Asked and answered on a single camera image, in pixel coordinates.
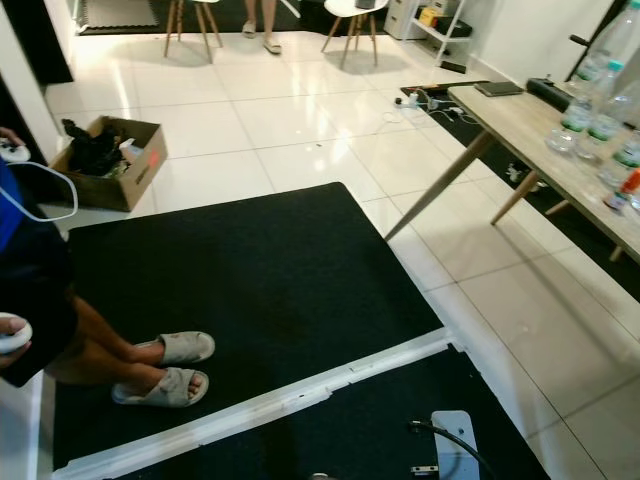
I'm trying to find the white handheld controller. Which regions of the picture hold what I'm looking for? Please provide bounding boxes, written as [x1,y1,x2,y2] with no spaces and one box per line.
[0,143,31,164]
[0,318,34,355]

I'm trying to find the person in blue shirt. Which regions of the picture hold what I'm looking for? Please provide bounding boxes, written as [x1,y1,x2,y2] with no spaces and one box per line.
[0,128,161,389]

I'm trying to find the grey slide sandal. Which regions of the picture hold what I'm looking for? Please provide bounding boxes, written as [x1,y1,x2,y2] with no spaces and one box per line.
[112,367,210,408]
[132,331,217,366]

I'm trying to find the small orange-capped bottle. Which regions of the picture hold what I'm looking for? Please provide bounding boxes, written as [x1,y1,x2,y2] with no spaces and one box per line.
[605,168,640,213]

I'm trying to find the wooden table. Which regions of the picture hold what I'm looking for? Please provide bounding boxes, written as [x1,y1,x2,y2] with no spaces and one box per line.
[385,84,640,263]

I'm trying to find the green-label clear water bottle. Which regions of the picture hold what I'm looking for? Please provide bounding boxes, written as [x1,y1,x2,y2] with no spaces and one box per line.
[575,88,640,163]
[546,62,623,154]
[600,130,640,193]

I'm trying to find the white power strip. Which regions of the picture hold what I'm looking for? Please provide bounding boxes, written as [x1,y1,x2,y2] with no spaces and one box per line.
[390,92,481,126]

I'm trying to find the black clothing bundle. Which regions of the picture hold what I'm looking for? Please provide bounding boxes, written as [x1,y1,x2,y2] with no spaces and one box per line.
[60,118,126,178]

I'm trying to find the black notebook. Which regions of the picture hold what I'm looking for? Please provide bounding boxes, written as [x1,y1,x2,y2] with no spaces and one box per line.
[473,80,526,98]

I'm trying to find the cardboard box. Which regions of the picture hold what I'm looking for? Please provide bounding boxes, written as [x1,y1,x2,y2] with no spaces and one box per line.
[50,116,169,213]

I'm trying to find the long black case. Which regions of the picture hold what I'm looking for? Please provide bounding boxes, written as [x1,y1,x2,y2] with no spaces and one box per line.
[527,76,586,113]

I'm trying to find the standing person's legs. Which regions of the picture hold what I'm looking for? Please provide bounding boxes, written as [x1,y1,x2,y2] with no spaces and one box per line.
[240,0,286,56]

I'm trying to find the white shelf rack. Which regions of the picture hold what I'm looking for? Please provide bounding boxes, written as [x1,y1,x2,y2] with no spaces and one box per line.
[385,0,471,73]

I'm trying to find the wooden-legged white stool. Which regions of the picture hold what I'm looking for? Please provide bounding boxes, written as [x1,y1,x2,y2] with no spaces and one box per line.
[320,0,391,66]
[163,0,223,63]

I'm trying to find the large clear water bottle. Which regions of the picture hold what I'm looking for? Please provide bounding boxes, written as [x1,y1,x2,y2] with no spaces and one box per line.
[572,0,640,96]

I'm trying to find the black foam floor mat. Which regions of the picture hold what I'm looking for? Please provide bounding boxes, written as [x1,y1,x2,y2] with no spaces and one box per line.
[75,0,161,36]

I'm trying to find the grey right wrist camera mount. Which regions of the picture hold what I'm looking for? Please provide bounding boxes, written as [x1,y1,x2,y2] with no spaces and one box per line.
[430,410,486,480]

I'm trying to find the white controller cable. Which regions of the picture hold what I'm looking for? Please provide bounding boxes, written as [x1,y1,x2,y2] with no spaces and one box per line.
[0,150,79,223]

